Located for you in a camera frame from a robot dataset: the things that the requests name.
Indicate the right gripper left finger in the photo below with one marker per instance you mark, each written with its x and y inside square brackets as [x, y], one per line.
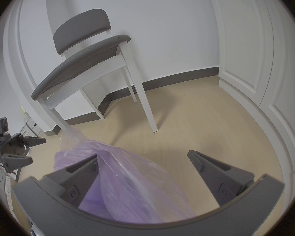
[73, 178]

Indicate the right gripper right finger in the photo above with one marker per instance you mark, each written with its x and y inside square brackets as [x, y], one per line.
[218, 178]

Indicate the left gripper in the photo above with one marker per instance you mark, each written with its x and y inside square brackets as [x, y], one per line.
[12, 146]

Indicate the purple plastic bag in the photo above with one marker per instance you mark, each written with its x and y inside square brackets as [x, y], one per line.
[137, 185]

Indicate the small white chest of drawers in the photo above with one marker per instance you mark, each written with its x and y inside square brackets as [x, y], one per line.
[30, 129]

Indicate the white wardrobe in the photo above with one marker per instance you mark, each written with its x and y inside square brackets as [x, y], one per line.
[248, 45]

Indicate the grey and white chair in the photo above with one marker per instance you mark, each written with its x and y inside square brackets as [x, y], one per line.
[81, 28]

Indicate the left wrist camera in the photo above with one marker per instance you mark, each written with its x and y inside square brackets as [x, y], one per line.
[2, 125]

